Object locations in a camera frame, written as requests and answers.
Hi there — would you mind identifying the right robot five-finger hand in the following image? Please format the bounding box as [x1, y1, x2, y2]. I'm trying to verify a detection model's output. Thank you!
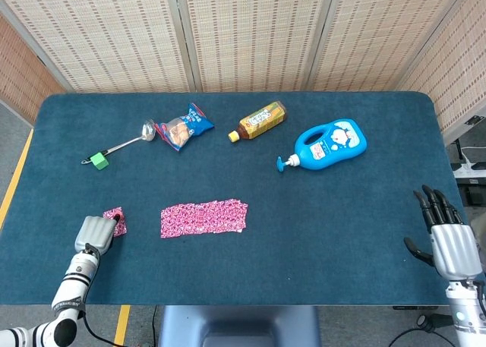
[403, 185, 483, 282]

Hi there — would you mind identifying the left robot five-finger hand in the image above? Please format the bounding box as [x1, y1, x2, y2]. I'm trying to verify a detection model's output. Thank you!
[74, 211, 124, 255]

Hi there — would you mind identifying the single pink packet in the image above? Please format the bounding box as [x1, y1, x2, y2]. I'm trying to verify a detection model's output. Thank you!
[103, 206, 128, 238]

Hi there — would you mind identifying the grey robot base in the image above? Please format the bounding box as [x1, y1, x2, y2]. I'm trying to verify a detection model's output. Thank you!
[156, 304, 322, 347]

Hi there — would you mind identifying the pink patterned packet row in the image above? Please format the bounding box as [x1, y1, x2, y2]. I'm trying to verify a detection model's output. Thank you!
[159, 198, 249, 239]

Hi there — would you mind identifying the green cube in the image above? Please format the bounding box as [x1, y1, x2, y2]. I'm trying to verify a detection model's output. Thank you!
[90, 152, 110, 171]

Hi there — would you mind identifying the steel ladle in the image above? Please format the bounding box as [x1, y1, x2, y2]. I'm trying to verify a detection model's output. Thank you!
[80, 118, 157, 166]

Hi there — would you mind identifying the blue snack bag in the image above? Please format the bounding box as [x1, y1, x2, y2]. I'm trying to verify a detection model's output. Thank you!
[153, 103, 216, 153]

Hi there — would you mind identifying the blue pump bottle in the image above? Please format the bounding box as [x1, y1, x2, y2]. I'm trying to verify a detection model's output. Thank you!
[276, 118, 368, 174]

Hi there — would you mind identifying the dark blue table mat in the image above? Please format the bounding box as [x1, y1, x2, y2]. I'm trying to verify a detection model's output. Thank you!
[0, 91, 468, 308]

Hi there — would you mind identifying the orange woven screen panel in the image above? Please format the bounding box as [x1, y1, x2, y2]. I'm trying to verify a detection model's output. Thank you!
[0, 12, 66, 125]

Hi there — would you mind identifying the beige woven screen panel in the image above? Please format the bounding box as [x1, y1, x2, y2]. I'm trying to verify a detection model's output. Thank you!
[183, 0, 336, 93]
[306, 0, 472, 93]
[0, 0, 191, 94]
[397, 0, 486, 145]

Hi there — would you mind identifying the tea bottle with yellow cap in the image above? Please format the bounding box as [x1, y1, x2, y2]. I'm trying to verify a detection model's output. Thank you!
[228, 99, 289, 144]

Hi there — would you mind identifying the black knob handle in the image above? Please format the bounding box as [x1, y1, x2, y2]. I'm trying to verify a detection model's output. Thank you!
[416, 313, 455, 333]

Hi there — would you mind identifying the black floor cable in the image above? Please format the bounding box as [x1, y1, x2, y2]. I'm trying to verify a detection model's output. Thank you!
[387, 329, 456, 347]

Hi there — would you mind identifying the white cable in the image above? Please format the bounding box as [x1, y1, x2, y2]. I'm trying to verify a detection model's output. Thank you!
[457, 144, 486, 165]

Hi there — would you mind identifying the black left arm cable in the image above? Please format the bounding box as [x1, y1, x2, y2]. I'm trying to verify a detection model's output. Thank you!
[80, 311, 115, 347]

